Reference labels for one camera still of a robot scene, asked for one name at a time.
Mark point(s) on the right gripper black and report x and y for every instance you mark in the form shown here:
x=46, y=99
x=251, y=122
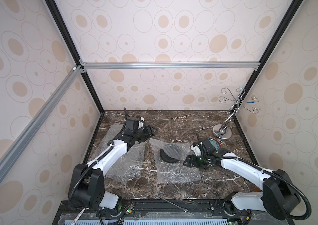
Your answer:
x=191, y=161

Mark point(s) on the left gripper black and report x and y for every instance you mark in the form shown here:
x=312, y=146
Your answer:
x=149, y=131

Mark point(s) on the teal patterned dinner plate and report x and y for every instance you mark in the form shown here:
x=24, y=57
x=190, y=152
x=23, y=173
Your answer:
x=214, y=143

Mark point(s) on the bubble wrap around orange plate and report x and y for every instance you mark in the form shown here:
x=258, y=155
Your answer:
x=129, y=165

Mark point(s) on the dark grey dinner plate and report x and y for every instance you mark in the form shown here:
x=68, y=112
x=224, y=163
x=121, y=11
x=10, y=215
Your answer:
x=170, y=153

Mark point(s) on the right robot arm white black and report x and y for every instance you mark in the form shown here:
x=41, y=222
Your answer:
x=277, y=196

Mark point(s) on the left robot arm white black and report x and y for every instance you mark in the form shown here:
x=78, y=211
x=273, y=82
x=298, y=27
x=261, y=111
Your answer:
x=87, y=183

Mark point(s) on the chrome mug tree stand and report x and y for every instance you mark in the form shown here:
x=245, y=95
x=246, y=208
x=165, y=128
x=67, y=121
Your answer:
x=222, y=131

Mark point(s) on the silver fork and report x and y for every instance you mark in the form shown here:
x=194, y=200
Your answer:
x=77, y=217

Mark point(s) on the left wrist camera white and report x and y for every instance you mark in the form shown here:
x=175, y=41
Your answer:
x=141, y=122

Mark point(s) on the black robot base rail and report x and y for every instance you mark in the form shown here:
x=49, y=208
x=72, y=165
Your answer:
x=164, y=211

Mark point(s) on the horizontal aluminium rail back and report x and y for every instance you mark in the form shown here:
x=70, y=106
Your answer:
x=171, y=65

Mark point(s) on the diagonal aluminium rail left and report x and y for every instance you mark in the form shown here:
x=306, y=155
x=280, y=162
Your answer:
x=21, y=143

